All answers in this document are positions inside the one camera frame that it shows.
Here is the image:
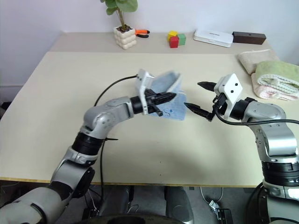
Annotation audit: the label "flat white box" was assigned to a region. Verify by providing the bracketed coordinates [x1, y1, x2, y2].
[193, 28, 235, 48]

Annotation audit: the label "thin white cable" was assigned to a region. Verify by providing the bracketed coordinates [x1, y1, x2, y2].
[199, 186, 224, 204]

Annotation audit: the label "orange-handled pliers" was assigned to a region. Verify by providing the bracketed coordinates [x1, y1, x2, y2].
[135, 29, 151, 39]

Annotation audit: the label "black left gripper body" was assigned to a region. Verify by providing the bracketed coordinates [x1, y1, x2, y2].
[144, 88, 164, 117]

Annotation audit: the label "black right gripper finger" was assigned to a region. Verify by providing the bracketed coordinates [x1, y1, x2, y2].
[184, 102, 215, 122]
[197, 81, 217, 92]

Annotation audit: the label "dark rounded shape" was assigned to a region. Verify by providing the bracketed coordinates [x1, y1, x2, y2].
[164, 186, 195, 224]

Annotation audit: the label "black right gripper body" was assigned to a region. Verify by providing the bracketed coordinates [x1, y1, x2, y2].
[212, 92, 229, 117]

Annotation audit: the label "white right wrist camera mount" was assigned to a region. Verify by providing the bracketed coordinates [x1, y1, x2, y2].
[214, 73, 244, 118]

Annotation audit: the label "red wooden block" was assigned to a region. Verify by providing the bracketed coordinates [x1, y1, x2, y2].
[169, 36, 180, 49]

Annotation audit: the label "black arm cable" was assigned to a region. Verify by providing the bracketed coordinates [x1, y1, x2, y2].
[94, 74, 138, 212]
[212, 98, 299, 127]

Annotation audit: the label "white bubbly plant pot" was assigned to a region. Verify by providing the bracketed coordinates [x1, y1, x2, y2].
[113, 25, 137, 50]

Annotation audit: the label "silver metal bracket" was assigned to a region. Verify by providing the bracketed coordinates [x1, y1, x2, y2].
[208, 200, 223, 219]

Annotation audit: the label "green leafy plant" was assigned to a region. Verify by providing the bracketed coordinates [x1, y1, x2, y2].
[101, 0, 139, 31]

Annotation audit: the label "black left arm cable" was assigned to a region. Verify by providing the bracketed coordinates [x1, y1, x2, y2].
[94, 74, 138, 212]

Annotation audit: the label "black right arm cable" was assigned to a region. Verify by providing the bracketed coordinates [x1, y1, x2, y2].
[212, 98, 299, 127]

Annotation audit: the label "folded pink towel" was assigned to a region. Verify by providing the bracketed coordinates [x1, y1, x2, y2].
[251, 79, 299, 102]

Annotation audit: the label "folded beige towel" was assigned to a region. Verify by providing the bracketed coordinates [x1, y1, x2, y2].
[237, 49, 280, 76]

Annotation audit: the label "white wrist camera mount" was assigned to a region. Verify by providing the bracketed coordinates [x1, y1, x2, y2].
[214, 73, 244, 118]
[135, 69, 156, 115]

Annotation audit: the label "light blue fluffy towel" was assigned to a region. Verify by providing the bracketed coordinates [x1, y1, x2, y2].
[149, 71, 188, 122]

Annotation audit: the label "dark brown box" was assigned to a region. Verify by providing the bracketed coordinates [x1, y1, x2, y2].
[232, 31, 267, 46]

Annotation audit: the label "folded green towel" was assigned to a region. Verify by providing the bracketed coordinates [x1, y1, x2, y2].
[251, 60, 299, 95]

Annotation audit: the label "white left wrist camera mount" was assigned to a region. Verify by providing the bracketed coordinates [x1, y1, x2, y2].
[135, 69, 156, 115]

